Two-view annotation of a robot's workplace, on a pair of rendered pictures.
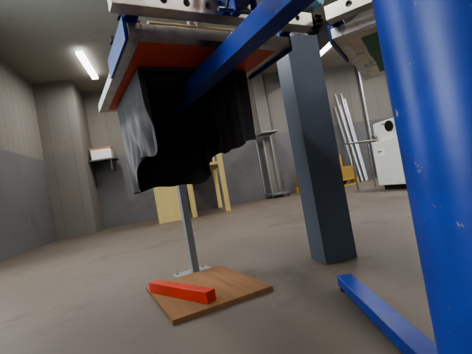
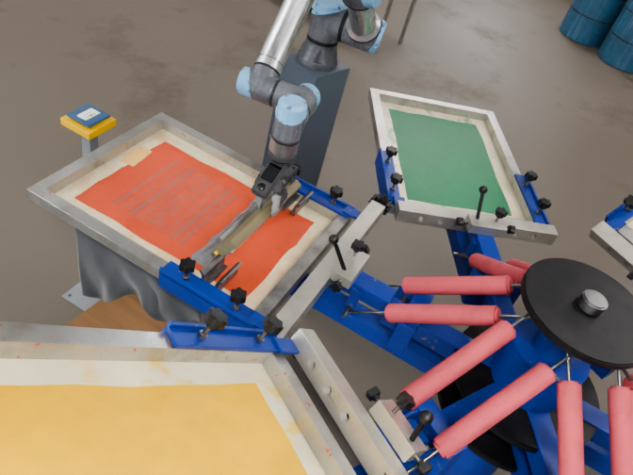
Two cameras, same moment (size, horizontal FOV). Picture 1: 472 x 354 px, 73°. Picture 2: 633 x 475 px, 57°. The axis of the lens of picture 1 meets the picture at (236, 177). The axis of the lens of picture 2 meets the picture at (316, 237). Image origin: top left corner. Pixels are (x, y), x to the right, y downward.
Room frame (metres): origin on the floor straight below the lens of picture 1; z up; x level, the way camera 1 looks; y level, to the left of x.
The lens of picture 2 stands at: (0.18, 0.80, 2.18)
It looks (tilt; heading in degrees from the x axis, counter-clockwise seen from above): 42 degrees down; 316
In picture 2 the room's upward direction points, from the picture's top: 17 degrees clockwise
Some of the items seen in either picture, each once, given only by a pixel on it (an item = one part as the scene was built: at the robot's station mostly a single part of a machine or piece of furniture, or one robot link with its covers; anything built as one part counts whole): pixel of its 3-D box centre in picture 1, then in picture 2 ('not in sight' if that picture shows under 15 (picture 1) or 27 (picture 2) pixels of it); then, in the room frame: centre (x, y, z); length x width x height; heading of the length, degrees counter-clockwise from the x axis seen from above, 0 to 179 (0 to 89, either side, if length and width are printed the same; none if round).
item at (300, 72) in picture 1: (314, 149); (287, 185); (1.76, -0.45, 0.60); 0.18 x 0.18 x 1.20; 12
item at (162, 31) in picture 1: (180, 80); (200, 206); (1.38, 0.17, 0.97); 0.79 x 0.58 x 0.04; 29
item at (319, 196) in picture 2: (263, 58); (310, 198); (1.31, -0.19, 0.97); 0.30 x 0.05 x 0.07; 29
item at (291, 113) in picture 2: not in sight; (289, 119); (1.20, 0.04, 1.39); 0.09 x 0.08 x 0.11; 129
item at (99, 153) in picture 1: (102, 154); not in sight; (7.12, 2.84, 1.65); 0.44 x 0.37 x 0.25; 102
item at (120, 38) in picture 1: (123, 51); (209, 299); (1.03, 0.29, 0.97); 0.30 x 0.05 x 0.07; 29
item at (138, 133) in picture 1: (138, 139); (139, 286); (1.33, 0.37, 0.74); 0.46 x 0.04 x 0.42; 29
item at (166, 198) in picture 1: (187, 162); not in sight; (6.87, 0.98, 1.12); 1.67 x 1.49 x 2.23; 12
